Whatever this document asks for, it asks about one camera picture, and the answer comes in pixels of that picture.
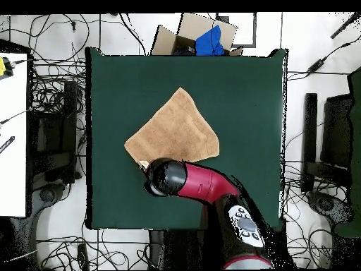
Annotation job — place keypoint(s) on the peach terry towel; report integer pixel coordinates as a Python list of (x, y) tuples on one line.
[(175, 132)]

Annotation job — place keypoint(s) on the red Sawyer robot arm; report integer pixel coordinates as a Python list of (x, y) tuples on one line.
[(203, 183)]

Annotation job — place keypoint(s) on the black flat panel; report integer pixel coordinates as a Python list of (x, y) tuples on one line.
[(337, 132)]

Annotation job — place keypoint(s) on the dark green table cloth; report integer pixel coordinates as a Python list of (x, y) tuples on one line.
[(127, 84)]

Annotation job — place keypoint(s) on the brown cardboard box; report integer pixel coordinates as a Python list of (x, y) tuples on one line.
[(166, 42)]

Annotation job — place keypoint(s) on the blue cloth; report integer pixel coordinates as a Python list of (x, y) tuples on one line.
[(208, 42)]

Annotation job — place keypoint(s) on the black equipment case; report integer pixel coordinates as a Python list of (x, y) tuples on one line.
[(53, 135)]

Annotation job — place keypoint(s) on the black upright bar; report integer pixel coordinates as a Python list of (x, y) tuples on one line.
[(310, 135)]

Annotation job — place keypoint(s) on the black power adapter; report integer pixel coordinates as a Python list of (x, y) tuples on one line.
[(316, 66)]

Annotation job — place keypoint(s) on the white desk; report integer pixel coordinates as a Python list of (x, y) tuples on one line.
[(12, 141)]

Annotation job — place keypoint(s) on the yellow and black tool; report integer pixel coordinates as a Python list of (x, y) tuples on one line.
[(2, 66)]

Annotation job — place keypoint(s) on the black long rod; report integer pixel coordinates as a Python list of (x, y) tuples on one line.
[(345, 26)]

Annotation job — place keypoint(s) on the grey rectangular frame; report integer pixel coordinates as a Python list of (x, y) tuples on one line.
[(254, 31)]

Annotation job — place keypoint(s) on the black pedestal foot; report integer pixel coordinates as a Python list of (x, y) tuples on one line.
[(46, 194), (324, 203)]

